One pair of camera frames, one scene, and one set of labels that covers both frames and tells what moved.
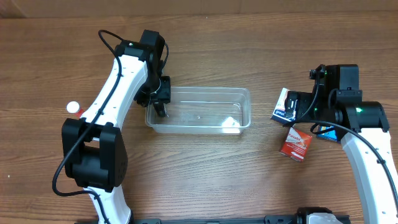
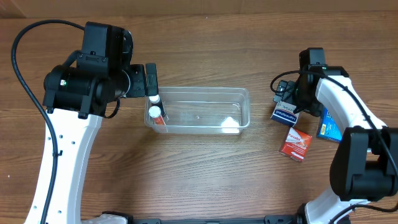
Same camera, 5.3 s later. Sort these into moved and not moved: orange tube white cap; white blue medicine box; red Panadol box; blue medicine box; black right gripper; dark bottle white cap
Moved: black right gripper; orange tube white cap
Not moved: white blue medicine box; red Panadol box; blue medicine box; dark bottle white cap
